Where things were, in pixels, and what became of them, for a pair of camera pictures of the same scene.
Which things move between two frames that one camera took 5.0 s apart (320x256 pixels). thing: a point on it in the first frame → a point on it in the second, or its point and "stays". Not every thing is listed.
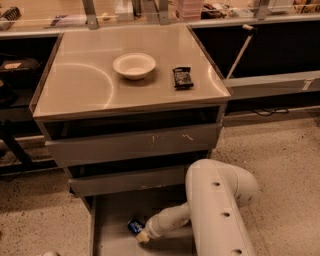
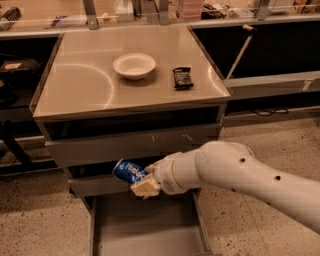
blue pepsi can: (135, 225) → (128, 172)
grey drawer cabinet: (128, 108) stays
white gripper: (154, 227) → (165, 175)
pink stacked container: (190, 10) stays
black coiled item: (12, 14) stays
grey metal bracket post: (90, 11) stays
